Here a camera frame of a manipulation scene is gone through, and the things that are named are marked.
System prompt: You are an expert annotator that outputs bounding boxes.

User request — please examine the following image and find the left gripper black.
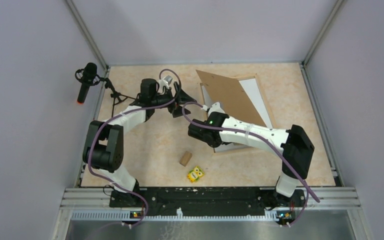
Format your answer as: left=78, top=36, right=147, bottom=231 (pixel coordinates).
left=151, top=81, right=197, bottom=118

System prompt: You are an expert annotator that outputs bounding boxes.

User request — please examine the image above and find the small wooden block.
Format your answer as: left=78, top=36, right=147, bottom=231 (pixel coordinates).
left=179, top=151, right=193, bottom=167

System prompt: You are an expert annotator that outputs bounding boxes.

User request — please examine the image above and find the brown cardboard backing board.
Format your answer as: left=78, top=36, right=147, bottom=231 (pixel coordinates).
left=196, top=70, right=267, bottom=127

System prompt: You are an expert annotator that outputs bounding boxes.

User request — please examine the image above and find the printed photo sheet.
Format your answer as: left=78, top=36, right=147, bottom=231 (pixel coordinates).
left=201, top=78, right=274, bottom=154

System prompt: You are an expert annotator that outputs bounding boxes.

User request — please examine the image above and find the light wooden picture frame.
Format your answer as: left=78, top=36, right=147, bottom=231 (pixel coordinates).
left=199, top=74, right=278, bottom=155

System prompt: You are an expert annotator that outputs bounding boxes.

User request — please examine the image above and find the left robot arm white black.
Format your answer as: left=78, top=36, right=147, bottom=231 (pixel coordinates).
left=82, top=78, right=194, bottom=207

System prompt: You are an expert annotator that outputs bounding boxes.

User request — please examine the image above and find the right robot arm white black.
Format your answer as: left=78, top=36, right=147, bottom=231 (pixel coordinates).
left=186, top=111, right=320, bottom=206

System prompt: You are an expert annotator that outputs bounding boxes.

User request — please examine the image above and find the yellow owl toy block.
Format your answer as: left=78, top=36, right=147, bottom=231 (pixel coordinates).
left=187, top=165, right=205, bottom=183

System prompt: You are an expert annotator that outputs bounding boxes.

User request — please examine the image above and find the black microphone on tripod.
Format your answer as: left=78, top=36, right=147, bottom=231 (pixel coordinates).
left=74, top=62, right=136, bottom=117

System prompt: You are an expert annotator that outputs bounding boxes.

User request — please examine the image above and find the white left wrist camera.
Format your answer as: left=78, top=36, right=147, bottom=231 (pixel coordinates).
left=158, top=75, right=173, bottom=92

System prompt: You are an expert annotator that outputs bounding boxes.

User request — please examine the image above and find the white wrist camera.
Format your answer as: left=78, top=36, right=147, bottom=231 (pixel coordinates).
left=201, top=102, right=225, bottom=117
left=158, top=75, right=173, bottom=92

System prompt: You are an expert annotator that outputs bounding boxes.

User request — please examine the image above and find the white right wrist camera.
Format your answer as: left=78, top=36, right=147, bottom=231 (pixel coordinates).
left=201, top=102, right=225, bottom=117

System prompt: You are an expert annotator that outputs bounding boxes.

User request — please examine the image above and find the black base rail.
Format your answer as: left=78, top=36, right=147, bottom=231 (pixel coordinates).
left=109, top=186, right=305, bottom=217

